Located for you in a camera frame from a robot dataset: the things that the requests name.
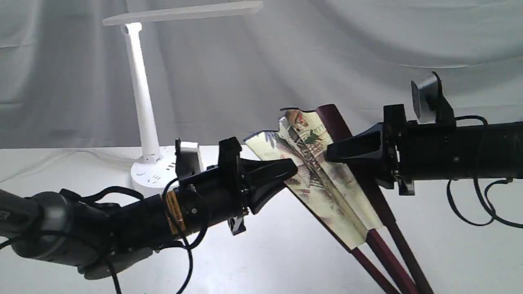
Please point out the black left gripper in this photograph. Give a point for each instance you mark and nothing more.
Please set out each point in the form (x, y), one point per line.
(194, 204)

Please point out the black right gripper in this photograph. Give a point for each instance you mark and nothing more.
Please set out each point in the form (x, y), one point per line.
(434, 151)

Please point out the painted paper folding fan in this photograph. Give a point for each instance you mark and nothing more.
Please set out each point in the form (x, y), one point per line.
(344, 199)

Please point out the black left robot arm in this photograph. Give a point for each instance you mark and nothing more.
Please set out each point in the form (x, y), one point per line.
(111, 230)

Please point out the white desk lamp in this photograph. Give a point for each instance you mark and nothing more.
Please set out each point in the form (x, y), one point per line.
(156, 166)

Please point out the grey backdrop curtain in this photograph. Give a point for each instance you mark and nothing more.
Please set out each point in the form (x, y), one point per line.
(65, 78)

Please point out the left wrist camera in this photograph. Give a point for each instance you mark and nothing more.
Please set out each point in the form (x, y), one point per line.
(188, 159)

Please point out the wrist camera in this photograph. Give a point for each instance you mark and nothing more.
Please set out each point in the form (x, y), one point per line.
(188, 159)
(429, 103)

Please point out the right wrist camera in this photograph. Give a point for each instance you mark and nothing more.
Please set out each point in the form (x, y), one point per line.
(429, 103)

